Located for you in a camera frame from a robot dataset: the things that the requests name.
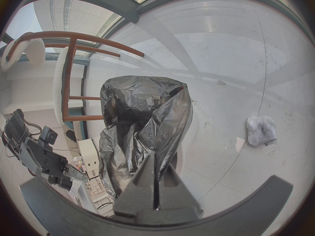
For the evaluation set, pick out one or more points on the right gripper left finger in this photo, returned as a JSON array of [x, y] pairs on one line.
[[140, 190]]

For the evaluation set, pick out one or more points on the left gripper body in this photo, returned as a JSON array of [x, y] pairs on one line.
[[49, 162]]

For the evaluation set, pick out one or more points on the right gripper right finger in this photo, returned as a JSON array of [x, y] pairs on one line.
[[177, 195]]

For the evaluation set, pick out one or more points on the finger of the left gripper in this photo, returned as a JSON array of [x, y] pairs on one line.
[[77, 173], [29, 157]]

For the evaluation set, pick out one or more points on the black plastic bag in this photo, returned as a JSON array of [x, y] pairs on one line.
[[137, 99]]

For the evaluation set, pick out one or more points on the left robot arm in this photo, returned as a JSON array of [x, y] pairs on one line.
[[16, 124]]

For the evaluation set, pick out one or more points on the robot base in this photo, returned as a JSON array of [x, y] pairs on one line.
[[86, 151]]

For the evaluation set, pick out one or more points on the white trash bin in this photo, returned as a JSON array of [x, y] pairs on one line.
[[180, 158]]

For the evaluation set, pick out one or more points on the white cushioned wooden chair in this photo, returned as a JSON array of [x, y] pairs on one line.
[[57, 87]]

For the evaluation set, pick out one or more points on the crumpled white paper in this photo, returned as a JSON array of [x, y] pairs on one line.
[[260, 131]]

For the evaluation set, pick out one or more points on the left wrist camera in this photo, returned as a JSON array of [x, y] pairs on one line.
[[49, 135]]

